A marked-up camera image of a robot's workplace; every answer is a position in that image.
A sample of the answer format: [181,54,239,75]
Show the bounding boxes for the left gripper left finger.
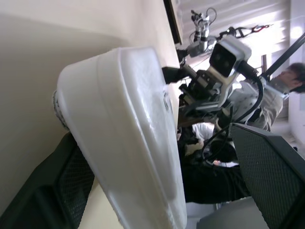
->
[0,132,96,229]

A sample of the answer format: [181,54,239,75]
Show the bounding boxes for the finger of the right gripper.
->
[161,65,194,85]

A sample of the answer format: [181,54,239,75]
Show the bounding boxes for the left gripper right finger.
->
[229,122,305,229]

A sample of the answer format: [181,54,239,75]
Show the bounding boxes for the white plastic box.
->
[51,46,188,229]

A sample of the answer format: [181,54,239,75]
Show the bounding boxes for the dark framed board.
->
[163,0,183,45]

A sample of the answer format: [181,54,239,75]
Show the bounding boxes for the black and red tool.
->
[218,23,275,39]

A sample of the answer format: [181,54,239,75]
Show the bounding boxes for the black diagonal pole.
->
[259,32,305,81]

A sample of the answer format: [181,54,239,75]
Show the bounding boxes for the person in grey jacket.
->
[238,62,305,133]

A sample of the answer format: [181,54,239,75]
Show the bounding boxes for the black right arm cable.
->
[214,75,264,134]

